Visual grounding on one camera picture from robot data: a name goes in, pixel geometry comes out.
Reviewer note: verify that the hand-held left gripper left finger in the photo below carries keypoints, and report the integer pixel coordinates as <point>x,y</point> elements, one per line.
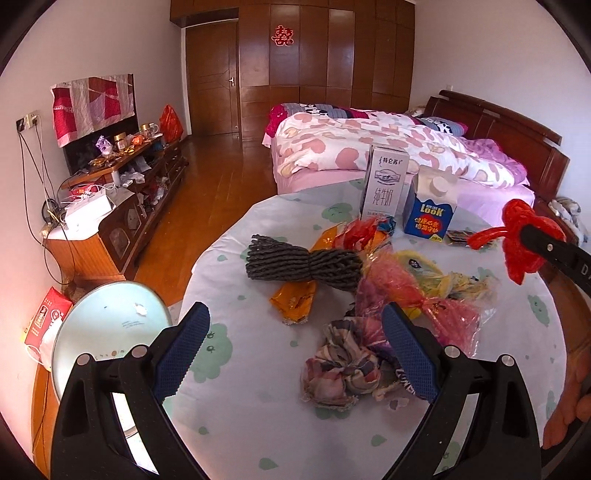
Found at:
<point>182,350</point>

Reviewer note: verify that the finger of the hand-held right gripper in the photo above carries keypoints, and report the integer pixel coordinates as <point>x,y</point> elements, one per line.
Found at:
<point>542,242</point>

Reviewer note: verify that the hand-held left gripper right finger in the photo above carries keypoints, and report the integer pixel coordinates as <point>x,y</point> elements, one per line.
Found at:
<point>411,350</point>

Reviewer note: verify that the knotted red plastic bag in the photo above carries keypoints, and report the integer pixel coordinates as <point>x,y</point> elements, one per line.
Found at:
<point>517,212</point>

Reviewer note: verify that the pink cellophane bag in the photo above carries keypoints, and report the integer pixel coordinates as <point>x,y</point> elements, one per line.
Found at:
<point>406,290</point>

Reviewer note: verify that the light blue enamel basin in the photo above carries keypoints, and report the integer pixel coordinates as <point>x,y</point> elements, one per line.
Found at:
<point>106,318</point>

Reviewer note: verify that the orange snack wrapper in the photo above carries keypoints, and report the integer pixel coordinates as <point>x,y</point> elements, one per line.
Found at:
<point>295,302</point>

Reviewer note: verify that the person's right hand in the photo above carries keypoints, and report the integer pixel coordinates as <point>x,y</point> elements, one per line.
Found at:
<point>570,397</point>

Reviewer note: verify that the grey white cloth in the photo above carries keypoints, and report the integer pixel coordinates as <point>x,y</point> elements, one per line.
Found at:
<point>570,214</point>

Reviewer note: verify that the clear plastic bag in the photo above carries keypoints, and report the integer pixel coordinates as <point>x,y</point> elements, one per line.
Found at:
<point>475,288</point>

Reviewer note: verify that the yellow snack packet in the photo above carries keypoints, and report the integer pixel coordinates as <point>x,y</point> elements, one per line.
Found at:
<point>422,270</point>

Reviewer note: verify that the small dark packet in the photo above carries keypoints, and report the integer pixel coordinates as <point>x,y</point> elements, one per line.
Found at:
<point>459,237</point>

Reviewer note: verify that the cloud-print white tablecloth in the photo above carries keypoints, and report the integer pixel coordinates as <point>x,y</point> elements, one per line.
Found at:
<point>258,415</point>

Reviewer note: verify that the purple quilt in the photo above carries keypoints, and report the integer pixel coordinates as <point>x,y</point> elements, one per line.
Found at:
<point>489,157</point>

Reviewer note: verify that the blue drink carton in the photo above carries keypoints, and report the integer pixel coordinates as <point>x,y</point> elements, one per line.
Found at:
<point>427,217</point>

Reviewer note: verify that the wooden bed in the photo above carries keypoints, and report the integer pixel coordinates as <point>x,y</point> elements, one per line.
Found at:
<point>498,124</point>

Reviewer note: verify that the crumpled red plastic bag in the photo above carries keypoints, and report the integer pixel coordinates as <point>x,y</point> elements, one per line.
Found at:
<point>362,233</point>

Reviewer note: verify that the wooden tv cabinet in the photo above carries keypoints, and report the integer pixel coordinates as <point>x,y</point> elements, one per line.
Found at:
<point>87,258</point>

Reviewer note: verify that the red tissue box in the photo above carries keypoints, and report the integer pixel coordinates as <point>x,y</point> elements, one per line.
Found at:
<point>46,318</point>

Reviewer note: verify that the cow-print pillow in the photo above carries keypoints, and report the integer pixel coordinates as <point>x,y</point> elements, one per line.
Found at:
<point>443,125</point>

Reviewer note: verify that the white milk carton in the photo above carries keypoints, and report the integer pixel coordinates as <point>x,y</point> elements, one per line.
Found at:
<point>383,189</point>

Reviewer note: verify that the white cardboard box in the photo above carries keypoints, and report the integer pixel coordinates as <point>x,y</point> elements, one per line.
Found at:
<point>87,212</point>

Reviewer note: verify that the pink bedsheet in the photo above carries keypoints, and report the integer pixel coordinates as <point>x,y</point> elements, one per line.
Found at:
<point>314,180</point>

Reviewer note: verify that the gold lid jar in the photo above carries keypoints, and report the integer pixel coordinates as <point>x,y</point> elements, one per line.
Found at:
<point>120,141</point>

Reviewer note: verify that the purple ribbon bow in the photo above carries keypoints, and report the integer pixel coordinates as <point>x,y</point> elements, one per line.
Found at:
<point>104,145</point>

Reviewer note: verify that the black television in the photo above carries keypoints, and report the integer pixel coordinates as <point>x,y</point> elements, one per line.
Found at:
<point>83,152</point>

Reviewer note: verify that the white mug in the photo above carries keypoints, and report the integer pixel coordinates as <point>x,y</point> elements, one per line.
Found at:
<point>148,129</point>

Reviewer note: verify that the pink heart-print quilt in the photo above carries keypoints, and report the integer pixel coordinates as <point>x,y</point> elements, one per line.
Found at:
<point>332,138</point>

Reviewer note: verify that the large red plastic bag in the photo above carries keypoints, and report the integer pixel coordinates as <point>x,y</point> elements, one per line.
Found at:
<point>171,124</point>

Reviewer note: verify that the magenta blanket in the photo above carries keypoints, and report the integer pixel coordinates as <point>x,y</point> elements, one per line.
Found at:
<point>276,117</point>

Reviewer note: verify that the pink patchwork tv cover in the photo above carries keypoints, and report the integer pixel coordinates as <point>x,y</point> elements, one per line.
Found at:
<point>87,106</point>

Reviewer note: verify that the brown wooden door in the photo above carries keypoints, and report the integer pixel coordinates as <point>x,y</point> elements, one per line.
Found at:
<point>210,78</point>

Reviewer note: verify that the brown wooden wardrobe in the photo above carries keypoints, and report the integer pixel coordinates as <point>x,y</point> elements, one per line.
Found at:
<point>332,60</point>

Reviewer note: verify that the red paper-cut decoration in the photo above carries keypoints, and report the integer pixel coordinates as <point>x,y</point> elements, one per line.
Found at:
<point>282,35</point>

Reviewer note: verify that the wall power outlet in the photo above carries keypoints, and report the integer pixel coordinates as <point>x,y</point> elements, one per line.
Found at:
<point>27,121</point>

